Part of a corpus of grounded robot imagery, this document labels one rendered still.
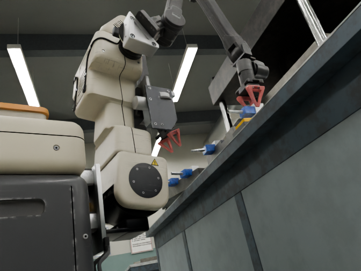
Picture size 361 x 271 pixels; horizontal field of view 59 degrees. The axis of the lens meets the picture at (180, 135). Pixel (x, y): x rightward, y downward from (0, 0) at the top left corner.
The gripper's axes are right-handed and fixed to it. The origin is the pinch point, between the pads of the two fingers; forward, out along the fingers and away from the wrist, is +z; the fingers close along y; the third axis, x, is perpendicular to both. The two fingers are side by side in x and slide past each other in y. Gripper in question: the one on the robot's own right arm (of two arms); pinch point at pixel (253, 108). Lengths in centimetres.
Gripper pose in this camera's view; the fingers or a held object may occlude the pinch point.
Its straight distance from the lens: 115.9
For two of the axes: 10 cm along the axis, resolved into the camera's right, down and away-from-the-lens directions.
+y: -2.9, 4.0, 8.7
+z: 1.1, 9.2, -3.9
